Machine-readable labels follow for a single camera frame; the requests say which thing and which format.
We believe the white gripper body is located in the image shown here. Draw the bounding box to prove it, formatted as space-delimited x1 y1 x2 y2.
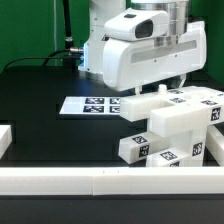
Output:
103 8 206 91

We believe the white chair back frame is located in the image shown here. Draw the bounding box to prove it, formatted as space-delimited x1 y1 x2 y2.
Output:
120 86 224 137

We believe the white chair seat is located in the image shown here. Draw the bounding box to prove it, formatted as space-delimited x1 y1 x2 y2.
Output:
170 127 207 167

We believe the white marker base plate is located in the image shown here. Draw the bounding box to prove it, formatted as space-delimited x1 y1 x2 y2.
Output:
60 96 120 115

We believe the white right wall rail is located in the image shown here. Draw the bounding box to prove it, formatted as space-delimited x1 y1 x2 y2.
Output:
206 125 224 167

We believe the black cable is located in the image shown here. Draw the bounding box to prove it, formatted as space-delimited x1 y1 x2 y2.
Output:
1 47 84 73

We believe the white front wall rail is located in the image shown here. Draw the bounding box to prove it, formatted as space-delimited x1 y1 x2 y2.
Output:
0 167 224 196

